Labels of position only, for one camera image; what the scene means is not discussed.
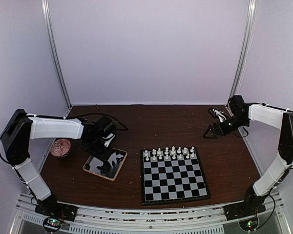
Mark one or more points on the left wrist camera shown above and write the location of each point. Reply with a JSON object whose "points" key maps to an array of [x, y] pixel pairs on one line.
{"points": [[107, 140]]}

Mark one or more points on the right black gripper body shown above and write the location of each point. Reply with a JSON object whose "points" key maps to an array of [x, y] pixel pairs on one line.
{"points": [[228, 128]]}

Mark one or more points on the aluminium frame post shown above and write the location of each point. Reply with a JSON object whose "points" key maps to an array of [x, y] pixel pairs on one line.
{"points": [[54, 52], [246, 41]]}

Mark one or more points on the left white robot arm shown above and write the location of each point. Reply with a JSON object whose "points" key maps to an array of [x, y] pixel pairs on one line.
{"points": [[24, 127]]}

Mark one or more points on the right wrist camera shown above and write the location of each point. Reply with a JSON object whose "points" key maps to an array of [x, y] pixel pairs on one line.
{"points": [[217, 114]]}

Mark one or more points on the aluminium front rail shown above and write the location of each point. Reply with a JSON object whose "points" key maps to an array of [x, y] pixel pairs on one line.
{"points": [[195, 220]]}

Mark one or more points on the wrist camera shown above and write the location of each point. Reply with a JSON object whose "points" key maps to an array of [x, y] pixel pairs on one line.
{"points": [[217, 114], [107, 140]]}

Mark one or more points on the left aluminium frame post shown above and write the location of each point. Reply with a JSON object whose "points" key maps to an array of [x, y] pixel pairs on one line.
{"points": [[54, 52]]}

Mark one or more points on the wooden rimmed black tray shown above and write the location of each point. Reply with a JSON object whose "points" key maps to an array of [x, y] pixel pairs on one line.
{"points": [[107, 165]]}

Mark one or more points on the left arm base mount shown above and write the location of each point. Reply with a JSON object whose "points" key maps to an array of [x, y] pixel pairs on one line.
{"points": [[54, 220]]}

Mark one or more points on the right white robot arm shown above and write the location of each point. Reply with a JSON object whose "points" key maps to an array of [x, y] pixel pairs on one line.
{"points": [[277, 132]]}

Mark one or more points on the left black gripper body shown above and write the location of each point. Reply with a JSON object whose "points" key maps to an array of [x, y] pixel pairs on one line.
{"points": [[95, 148]]}

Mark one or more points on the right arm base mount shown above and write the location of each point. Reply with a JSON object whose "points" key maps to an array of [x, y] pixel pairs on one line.
{"points": [[248, 221]]}

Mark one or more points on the black grey chessboard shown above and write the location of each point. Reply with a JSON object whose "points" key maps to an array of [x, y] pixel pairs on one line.
{"points": [[172, 174]]}

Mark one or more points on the right aluminium frame post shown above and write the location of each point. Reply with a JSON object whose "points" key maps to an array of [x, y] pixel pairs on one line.
{"points": [[246, 41]]}

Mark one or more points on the red patterned bowl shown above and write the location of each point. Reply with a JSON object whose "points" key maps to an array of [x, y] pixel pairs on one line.
{"points": [[61, 148]]}

